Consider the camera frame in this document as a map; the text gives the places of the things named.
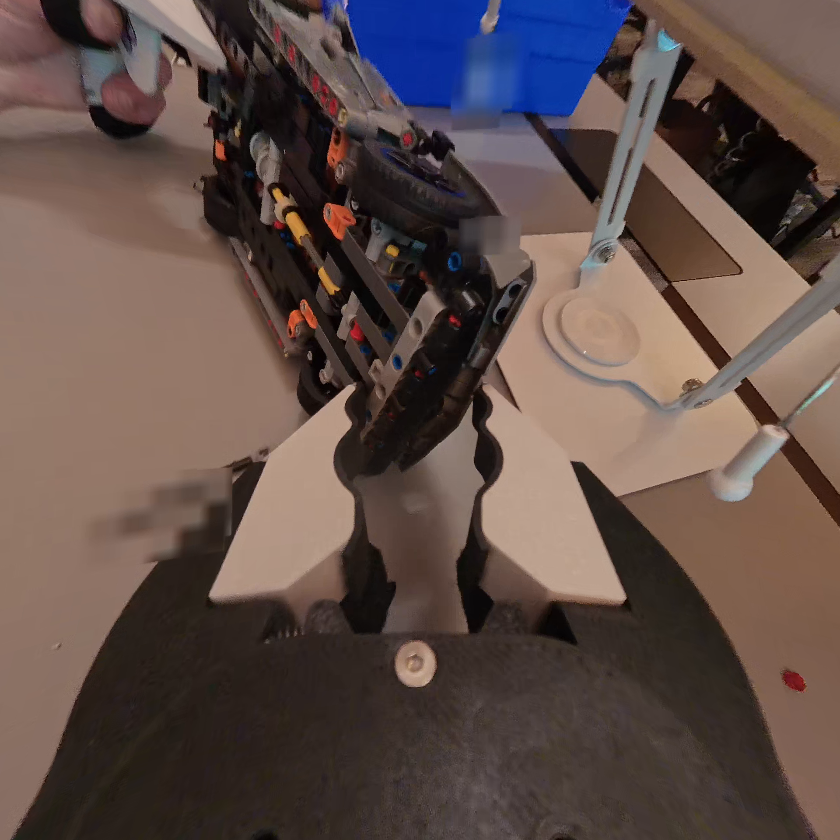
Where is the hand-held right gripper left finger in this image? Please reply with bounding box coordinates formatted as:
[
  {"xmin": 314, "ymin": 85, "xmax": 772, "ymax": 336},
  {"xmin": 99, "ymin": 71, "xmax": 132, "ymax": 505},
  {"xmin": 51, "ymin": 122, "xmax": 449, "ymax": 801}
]
[{"xmin": 209, "ymin": 386, "xmax": 398, "ymax": 634}]

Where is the person's left hand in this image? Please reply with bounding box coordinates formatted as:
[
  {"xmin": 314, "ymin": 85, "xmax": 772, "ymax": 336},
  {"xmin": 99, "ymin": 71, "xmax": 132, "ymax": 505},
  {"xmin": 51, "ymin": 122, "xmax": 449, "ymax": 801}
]
[{"xmin": 0, "ymin": 0, "xmax": 175, "ymax": 126}]

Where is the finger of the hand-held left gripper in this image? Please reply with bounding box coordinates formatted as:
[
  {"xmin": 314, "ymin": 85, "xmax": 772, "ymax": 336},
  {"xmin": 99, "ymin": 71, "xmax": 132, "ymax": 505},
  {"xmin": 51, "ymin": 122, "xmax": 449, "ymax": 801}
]
[{"xmin": 120, "ymin": 0, "xmax": 228, "ymax": 73}]

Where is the blue plastic bin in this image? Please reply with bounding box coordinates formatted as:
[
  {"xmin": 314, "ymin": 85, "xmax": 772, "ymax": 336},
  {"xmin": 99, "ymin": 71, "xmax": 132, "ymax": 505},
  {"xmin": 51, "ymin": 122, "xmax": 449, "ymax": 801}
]
[{"xmin": 344, "ymin": 0, "xmax": 631, "ymax": 119}]

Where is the white metal book stand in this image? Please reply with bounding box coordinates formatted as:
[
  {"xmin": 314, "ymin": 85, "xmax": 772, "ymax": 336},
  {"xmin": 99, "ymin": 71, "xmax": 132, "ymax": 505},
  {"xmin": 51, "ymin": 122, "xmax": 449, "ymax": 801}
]
[{"xmin": 495, "ymin": 20, "xmax": 840, "ymax": 504}]

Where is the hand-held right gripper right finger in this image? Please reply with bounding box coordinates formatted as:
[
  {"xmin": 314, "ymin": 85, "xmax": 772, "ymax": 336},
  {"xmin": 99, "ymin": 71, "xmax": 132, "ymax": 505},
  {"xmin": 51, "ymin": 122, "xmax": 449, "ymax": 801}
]
[{"xmin": 456, "ymin": 387, "xmax": 626, "ymax": 634}]

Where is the lego car model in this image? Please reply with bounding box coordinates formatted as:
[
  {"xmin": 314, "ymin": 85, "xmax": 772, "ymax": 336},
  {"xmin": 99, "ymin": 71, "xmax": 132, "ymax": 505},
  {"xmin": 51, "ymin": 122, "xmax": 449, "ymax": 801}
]
[{"xmin": 193, "ymin": 0, "xmax": 536, "ymax": 473}]

